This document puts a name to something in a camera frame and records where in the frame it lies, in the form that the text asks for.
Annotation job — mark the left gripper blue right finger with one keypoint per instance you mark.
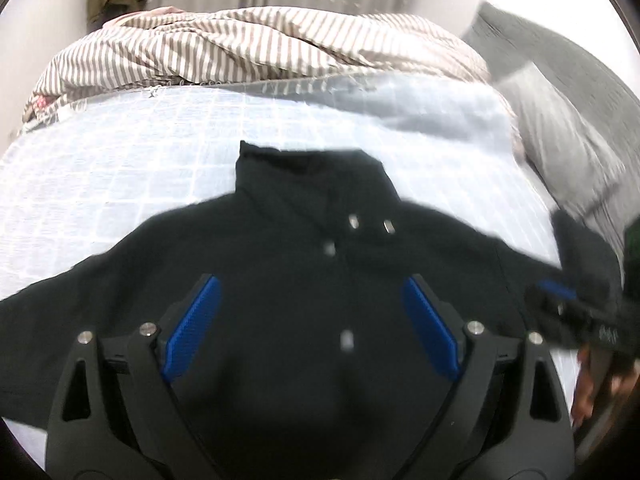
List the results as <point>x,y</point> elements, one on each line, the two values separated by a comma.
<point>438,327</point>

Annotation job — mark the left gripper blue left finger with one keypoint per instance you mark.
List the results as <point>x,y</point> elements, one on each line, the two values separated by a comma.
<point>184,325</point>

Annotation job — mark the black button-up jacket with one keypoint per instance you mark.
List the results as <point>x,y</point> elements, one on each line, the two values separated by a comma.
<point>311,368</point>

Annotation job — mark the person's right hand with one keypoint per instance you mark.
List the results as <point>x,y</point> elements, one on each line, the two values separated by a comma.
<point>593,378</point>

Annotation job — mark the grey pillow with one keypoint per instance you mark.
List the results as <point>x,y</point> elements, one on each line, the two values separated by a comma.
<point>579,123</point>

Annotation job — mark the light grey grid bedspread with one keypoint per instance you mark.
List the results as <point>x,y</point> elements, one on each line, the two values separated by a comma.
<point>75,189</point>

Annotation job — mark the brown striped blanket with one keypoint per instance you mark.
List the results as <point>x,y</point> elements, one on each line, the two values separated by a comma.
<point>171,47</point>

